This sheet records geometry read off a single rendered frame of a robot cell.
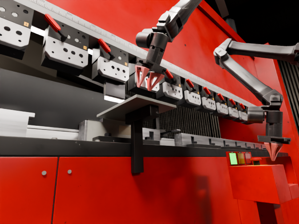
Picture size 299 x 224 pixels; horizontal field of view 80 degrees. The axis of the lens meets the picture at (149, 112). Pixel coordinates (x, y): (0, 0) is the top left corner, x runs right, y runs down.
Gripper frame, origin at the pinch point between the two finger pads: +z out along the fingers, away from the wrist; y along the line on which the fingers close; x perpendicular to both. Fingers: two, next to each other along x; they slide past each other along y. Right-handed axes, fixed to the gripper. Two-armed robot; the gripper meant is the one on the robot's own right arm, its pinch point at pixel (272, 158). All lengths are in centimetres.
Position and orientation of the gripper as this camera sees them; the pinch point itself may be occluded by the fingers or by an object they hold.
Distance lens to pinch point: 91.2
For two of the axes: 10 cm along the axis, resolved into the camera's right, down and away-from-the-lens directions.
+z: -0.8, 9.9, -0.8
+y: -5.8, 0.2, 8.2
